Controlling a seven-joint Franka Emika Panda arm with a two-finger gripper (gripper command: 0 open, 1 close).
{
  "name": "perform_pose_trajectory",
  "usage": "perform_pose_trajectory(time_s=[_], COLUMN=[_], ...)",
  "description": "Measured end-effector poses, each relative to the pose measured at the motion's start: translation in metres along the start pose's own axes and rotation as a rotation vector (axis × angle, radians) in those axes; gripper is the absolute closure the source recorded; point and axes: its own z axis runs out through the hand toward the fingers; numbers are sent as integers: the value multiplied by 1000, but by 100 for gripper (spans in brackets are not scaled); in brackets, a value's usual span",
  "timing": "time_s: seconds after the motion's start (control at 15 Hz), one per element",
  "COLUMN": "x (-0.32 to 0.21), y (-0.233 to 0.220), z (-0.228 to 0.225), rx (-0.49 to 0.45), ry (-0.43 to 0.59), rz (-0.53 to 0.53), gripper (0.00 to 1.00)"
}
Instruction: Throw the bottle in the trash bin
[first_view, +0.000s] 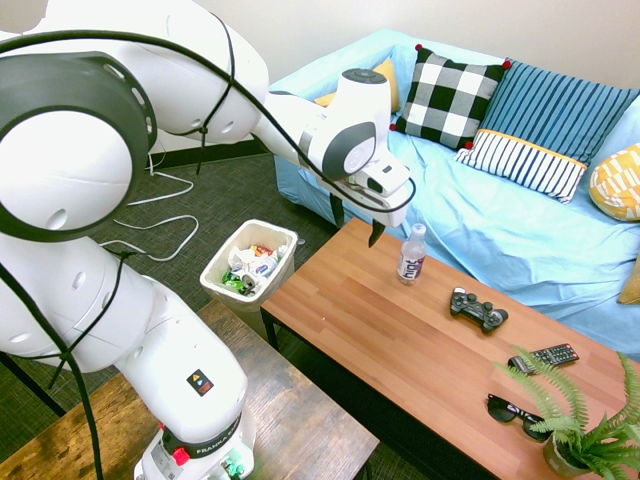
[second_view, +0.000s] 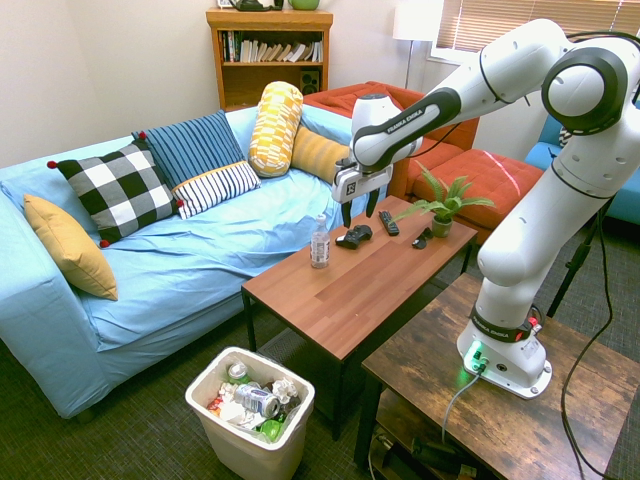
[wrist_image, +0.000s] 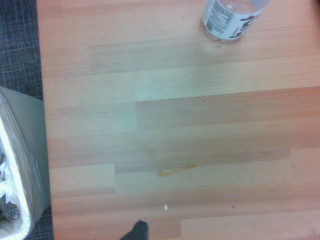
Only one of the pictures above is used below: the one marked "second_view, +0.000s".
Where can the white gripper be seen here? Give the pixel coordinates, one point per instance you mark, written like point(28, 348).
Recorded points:
point(361, 181)

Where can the clear plastic water bottle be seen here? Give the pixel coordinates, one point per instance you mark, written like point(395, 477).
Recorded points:
point(320, 247)

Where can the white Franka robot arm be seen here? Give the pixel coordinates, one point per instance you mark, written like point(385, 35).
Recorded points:
point(520, 240)

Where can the white plastic trash bin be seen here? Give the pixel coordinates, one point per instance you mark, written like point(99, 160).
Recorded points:
point(245, 450)

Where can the black game controller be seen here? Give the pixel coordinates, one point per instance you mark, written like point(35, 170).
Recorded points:
point(355, 235)

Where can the black TV remote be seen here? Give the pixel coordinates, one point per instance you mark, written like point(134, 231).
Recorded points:
point(389, 223)

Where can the black sunglasses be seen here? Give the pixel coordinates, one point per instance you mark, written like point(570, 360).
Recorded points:
point(421, 239)

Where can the mustard striped pillow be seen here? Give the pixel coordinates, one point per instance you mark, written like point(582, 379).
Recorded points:
point(317, 152)

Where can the reddish wood coffee table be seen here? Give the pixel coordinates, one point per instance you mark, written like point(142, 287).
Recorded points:
point(360, 280)

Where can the potted green fern plant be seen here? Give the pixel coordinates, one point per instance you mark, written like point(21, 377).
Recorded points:
point(443, 226)

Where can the orange armchair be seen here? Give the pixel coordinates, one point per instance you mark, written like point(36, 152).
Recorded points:
point(340, 102)

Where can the yellow white patterned bolster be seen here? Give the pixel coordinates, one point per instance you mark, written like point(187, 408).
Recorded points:
point(275, 130)

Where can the orange ottoman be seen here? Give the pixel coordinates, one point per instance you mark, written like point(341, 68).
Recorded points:
point(485, 175)

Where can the small black speaker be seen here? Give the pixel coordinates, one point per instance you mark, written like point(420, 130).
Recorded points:
point(310, 81)

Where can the white navy striped pillow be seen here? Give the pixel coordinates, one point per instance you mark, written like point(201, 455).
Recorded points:
point(217, 190)

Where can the wooden bookshelf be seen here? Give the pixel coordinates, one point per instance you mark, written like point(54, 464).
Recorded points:
point(270, 80)

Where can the light blue sofa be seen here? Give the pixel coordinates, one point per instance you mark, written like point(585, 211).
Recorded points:
point(190, 260)

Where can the blue striped pillow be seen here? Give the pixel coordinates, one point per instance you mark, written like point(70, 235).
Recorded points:
point(192, 145)

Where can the row of paperback books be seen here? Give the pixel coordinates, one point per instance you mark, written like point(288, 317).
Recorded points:
point(272, 51)

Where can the crumpled white paper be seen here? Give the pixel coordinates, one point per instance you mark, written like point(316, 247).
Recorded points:
point(285, 388)

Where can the white shade floor lamp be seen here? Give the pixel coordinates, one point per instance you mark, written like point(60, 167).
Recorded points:
point(417, 20)

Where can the green ceramic pot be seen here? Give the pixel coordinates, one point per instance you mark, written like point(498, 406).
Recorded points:
point(304, 4)

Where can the crushed silver drink can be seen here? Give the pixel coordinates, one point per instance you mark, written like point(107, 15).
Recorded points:
point(256, 398)

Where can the black object on bookshelf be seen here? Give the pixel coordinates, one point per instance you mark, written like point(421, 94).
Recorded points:
point(257, 5)

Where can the green crumpled wrapper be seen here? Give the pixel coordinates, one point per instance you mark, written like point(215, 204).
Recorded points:
point(271, 430)

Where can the black white checkered pillow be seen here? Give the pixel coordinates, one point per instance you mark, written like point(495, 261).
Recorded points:
point(120, 190)

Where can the wooden window blinds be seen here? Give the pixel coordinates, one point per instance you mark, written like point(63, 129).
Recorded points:
point(525, 20)

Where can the blue chair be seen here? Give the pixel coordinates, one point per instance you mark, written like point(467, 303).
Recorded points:
point(620, 205)

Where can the rustic dark wood table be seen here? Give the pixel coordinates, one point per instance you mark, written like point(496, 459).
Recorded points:
point(500, 430)

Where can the plain mustard yellow pillow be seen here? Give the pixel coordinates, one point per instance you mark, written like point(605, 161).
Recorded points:
point(70, 245)

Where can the black camera tripod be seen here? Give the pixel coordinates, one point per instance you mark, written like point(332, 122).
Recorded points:
point(575, 265)

